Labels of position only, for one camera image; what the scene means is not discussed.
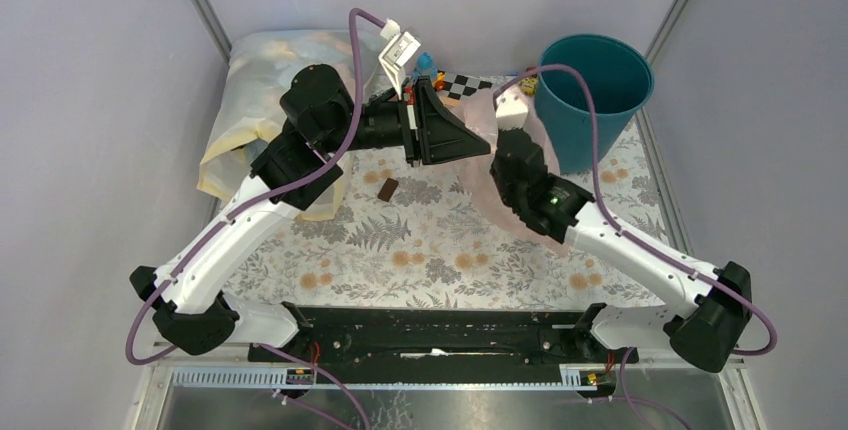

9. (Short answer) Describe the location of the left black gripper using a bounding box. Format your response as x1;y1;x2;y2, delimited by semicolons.
321;76;494;168

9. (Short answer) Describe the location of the pink trash bag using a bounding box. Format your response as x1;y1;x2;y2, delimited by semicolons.
450;86;570;257

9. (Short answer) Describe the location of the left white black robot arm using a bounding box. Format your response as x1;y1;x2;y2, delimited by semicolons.
130;64;491;361

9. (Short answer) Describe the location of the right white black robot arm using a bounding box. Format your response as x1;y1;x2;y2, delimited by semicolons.
490;129;753;373

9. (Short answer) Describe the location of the teal plastic trash bin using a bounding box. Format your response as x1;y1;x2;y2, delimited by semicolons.
534;34;655;174

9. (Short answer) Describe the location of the black white checkerboard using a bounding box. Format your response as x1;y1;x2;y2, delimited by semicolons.
435;72;493;101

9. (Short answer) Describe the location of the colourful toy block train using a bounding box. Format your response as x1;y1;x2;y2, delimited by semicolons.
412;52;444;91

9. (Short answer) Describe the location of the dark brown wooden block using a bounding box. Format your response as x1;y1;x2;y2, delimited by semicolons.
377;178;399;202

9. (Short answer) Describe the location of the yellow toy figure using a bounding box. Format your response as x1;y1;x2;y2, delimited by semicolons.
518;67;539;97

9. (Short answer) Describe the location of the floral patterned table mat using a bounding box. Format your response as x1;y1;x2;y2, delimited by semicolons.
224;149;657;310

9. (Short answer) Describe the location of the large translucent plastic bag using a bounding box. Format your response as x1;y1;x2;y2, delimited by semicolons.
197;30;355;201

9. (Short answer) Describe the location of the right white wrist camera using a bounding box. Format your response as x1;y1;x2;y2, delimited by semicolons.
494;92;531;131

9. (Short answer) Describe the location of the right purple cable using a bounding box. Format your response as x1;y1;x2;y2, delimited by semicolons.
491;63;780;358

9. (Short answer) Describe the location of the purple cable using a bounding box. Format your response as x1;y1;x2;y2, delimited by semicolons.
491;63;780;358
124;7;392;367

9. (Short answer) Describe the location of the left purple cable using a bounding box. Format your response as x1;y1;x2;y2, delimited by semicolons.
124;7;392;367

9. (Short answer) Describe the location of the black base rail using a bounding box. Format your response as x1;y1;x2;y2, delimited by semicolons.
282;304;626;388

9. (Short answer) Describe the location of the aluminium frame rail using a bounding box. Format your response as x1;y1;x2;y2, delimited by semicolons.
146;322;747;394

